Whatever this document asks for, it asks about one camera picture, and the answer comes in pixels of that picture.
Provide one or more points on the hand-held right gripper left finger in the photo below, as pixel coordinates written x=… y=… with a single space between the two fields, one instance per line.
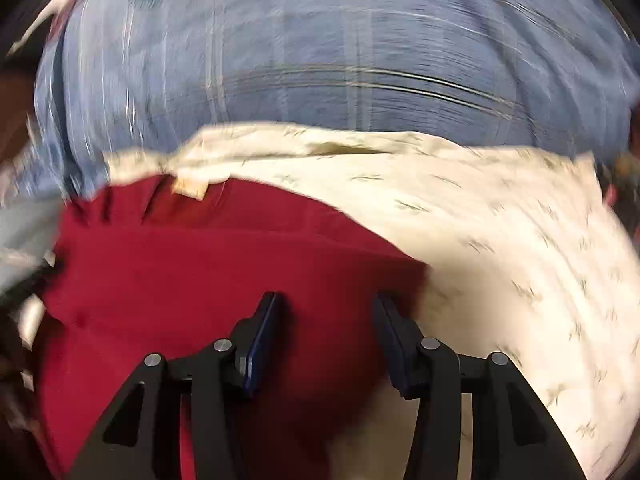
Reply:
x=262 y=340

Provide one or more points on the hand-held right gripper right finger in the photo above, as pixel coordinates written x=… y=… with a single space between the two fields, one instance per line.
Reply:
x=395 y=350

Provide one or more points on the dark red garment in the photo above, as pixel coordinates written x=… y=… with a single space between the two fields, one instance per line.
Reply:
x=200 y=270

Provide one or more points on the cream leaf-print pillow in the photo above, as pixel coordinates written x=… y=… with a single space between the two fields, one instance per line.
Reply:
x=500 y=240

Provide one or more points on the grey-blue striped bedsheet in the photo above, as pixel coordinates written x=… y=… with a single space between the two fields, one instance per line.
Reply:
x=25 y=230

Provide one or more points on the blue plaid pillow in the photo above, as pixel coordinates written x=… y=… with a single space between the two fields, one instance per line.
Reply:
x=325 y=50

